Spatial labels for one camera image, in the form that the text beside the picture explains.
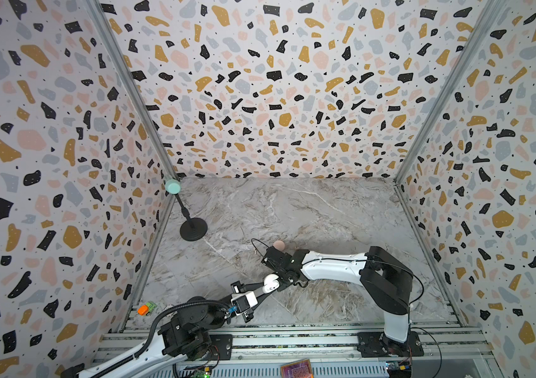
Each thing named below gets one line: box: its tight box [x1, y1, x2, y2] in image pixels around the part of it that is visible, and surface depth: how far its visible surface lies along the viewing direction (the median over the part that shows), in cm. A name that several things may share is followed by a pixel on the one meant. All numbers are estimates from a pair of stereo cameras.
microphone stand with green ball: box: [165, 178, 209, 242], surface depth 102 cm
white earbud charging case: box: [262, 274, 280, 293], surface depth 62 cm
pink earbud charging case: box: [272, 239, 286, 252], surface depth 99 cm
